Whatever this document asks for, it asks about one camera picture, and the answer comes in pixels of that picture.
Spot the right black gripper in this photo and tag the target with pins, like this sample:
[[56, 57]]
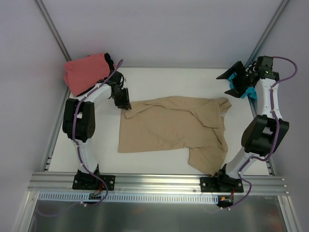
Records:
[[240, 79]]

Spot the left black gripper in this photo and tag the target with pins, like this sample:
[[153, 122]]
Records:
[[121, 98]]

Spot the teal t shirt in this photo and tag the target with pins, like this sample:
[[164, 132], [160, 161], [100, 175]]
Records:
[[250, 91]]

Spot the beige t shirt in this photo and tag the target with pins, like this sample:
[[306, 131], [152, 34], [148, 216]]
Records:
[[174, 123]]

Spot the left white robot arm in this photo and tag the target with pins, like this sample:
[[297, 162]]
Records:
[[79, 125]]

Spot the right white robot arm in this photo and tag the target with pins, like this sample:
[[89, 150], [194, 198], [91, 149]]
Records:
[[266, 131]]

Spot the folded black t shirt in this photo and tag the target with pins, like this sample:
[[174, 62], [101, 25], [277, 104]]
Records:
[[100, 67]]

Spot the folded pink t shirt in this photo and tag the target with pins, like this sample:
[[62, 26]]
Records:
[[75, 75]]

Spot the aluminium mounting rail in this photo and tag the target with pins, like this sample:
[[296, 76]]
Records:
[[156, 183]]

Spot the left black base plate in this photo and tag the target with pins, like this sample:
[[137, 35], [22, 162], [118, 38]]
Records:
[[106, 182]]

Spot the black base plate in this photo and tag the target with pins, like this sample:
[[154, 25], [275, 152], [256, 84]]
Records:
[[221, 184], [106, 182]]

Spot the right corner aluminium post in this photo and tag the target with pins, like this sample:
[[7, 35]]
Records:
[[268, 29]]

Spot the corner aluminium post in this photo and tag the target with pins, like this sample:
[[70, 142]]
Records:
[[52, 28], [268, 29]]

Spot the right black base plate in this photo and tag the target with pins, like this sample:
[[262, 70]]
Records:
[[221, 184]]

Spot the white slotted cable duct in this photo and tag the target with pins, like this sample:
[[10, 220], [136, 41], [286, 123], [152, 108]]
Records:
[[129, 197]]

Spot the left corner aluminium post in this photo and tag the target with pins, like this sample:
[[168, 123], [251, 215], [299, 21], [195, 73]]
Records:
[[52, 28]]

